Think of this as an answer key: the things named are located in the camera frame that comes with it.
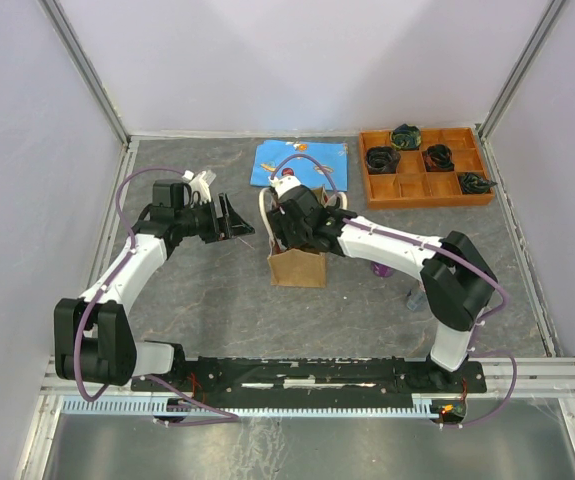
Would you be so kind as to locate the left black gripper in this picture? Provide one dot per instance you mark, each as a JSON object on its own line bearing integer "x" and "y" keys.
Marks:
{"x": 230, "y": 225}

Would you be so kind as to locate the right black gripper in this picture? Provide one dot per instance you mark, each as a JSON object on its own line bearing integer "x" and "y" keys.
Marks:
{"x": 279, "y": 221}

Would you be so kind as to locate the watermelon print canvas bag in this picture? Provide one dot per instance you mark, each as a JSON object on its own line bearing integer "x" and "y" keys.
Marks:
{"x": 301, "y": 268}

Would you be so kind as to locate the purple soda can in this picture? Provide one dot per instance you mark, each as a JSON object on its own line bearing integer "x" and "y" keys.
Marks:
{"x": 381, "y": 270}

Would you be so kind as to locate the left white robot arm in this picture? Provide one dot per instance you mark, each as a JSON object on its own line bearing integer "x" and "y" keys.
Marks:
{"x": 92, "y": 336}

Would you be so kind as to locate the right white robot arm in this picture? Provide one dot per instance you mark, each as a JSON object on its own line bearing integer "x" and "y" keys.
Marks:
{"x": 457, "y": 281}

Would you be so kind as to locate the blue patterned cloth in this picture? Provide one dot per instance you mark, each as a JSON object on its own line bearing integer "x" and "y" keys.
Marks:
{"x": 311, "y": 162}

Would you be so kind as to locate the dark rolled sock left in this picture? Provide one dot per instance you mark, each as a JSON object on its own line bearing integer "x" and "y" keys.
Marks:
{"x": 382, "y": 160}

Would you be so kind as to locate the dark rolled sock green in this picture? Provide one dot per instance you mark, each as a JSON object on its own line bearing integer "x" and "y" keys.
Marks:
{"x": 406, "y": 138}

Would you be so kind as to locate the silver blue energy can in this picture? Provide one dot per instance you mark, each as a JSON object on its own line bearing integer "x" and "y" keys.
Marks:
{"x": 416, "y": 299}

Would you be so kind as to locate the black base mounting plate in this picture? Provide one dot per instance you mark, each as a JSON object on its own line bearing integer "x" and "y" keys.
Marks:
{"x": 299, "y": 383}

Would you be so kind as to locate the dark rolled sock right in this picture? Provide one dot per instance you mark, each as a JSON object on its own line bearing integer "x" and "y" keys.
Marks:
{"x": 472, "y": 183}

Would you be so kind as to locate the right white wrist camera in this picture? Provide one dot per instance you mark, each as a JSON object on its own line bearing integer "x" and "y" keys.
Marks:
{"x": 281, "y": 186}

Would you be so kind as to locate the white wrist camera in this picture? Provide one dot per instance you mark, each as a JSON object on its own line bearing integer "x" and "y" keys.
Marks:
{"x": 281, "y": 186}
{"x": 199, "y": 184}

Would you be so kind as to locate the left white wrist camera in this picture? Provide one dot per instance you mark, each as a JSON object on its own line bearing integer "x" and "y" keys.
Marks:
{"x": 199, "y": 184}

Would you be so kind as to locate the light blue cable duct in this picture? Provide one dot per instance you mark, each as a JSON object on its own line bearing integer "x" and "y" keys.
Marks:
{"x": 163, "y": 407}

